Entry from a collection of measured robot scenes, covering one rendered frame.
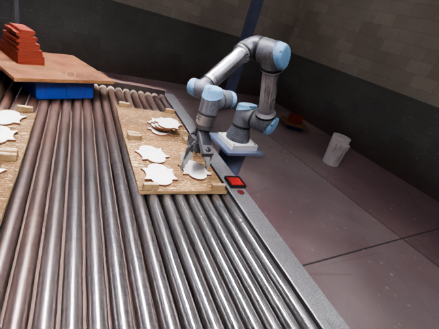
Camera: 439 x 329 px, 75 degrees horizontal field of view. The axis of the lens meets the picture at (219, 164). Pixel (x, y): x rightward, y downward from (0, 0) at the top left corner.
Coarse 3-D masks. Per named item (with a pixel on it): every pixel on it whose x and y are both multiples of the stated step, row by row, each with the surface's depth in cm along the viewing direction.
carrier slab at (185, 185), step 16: (128, 144) 127; (144, 144) 131; (160, 144) 136; (176, 144) 140; (176, 160) 127; (192, 160) 131; (144, 176) 108; (176, 176) 115; (208, 176) 122; (144, 192) 101; (160, 192) 103; (176, 192) 106; (192, 192) 109; (208, 192) 112; (224, 192) 116
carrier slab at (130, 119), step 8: (120, 112) 156; (128, 112) 159; (136, 112) 162; (144, 112) 166; (152, 112) 169; (160, 112) 173; (120, 120) 147; (128, 120) 150; (136, 120) 152; (144, 120) 156; (128, 128) 141; (136, 128) 144; (144, 128) 147; (184, 128) 162; (144, 136) 138; (152, 136) 141; (160, 136) 143; (168, 136) 146; (176, 136) 149
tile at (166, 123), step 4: (156, 120) 146; (160, 120) 148; (164, 120) 149; (168, 120) 151; (172, 120) 153; (176, 120) 155; (160, 124) 143; (164, 124) 145; (168, 124) 146; (172, 124) 148; (176, 124) 150; (180, 124) 151; (164, 128) 142; (168, 128) 142; (172, 128) 144; (176, 128) 145
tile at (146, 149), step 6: (138, 150) 123; (144, 150) 124; (150, 150) 125; (156, 150) 127; (144, 156) 120; (150, 156) 121; (156, 156) 122; (162, 156) 124; (168, 156) 125; (150, 162) 118; (156, 162) 118; (162, 162) 120
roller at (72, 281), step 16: (80, 112) 147; (80, 128) 132; (80, 144) 120; (80, 160) 110; (80, 176) 101; (80, 192) 94; (80, 208) 88; (80, 224) 82; (80, 240) 77; (64, 256) 73; (80, 256) 73; (64, 272) 68; (80, 272) 69; (64, 288) 65; (80, 288) 66; (64, 304) 61; (80, 304) 62; (64, 320) 59; (80, 320) 60
